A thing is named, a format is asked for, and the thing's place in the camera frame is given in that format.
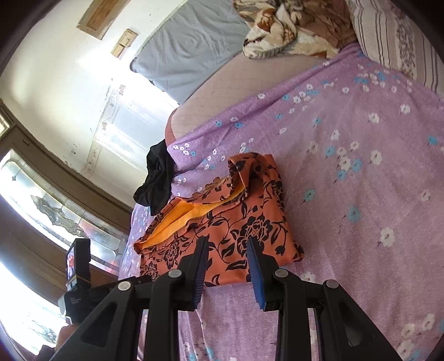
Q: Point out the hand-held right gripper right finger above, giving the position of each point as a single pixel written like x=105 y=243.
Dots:
x=256 y=277

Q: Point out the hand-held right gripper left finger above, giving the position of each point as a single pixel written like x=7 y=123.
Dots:
x=200 y=274

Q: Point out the orange black floral garment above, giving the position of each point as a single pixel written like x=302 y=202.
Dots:
x=242 y=222

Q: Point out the brown wooden stained glass door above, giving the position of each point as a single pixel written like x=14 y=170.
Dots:
x=24 y=312
x=41 y=222

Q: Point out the purple floral bedsheet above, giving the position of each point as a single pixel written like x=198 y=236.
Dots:
x=347 y=166

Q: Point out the pink beige mattress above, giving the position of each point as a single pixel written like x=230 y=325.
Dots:
x=236 y=86

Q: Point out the grey pillow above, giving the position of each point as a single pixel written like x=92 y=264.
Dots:
x=194 y=45

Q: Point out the brown cream floral blanket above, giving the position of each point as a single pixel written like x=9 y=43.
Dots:
x=295 y=27

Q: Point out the striped floral pillow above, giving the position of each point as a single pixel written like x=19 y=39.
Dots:
x=392 y=34

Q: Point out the beige wall light switch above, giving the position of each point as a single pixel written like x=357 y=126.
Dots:
x=124 y=43

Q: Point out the beige wall plaque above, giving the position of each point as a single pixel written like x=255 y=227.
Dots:
x=100 y=17

